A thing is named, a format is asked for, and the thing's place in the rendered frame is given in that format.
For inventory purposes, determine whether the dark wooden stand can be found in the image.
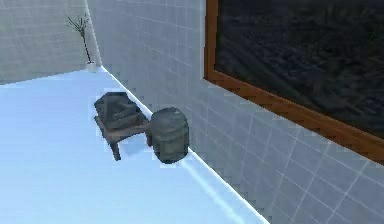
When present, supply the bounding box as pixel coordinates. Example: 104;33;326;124
93;91;152;162

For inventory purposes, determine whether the bare twig houseplant white pot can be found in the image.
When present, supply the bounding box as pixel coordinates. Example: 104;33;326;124
65;13;98;72

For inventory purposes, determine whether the grey cylindrical bin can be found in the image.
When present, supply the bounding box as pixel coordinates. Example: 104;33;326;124
146;107;190;165

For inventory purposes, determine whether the brown framed dark window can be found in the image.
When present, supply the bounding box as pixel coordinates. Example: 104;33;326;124
203;0;384;166

